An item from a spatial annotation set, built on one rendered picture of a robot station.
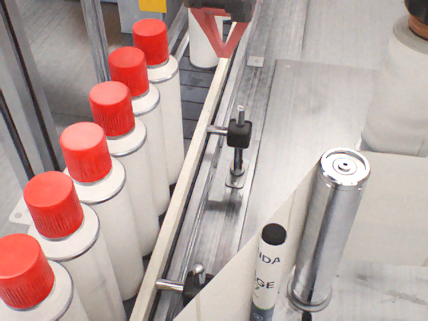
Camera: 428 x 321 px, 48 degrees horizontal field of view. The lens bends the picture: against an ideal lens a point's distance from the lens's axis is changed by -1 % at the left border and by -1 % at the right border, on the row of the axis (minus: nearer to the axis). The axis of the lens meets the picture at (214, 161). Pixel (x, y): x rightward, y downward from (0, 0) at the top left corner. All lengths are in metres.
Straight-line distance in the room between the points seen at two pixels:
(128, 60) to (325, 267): 0.25
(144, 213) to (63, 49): 0.54
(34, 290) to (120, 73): 0.20
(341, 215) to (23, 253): 0.23
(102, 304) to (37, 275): 0.12
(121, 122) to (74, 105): 0.42
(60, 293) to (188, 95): 0.45
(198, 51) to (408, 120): 0.34
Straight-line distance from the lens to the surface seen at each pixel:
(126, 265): 0.45
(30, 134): 0.55
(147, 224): 0.49
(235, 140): 0.60
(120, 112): 0.39
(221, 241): 0.60
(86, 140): 0.36
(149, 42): 0.46
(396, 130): 0.58
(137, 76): 0.43
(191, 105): 0.70
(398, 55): 0.53
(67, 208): 0.33
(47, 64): 0.92
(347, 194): 0.36
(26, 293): 0.31
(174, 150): 0.55
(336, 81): 0.77
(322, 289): 0.47
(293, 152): 0.63
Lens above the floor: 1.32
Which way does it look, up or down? 46 degrees down
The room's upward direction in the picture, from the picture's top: straight up
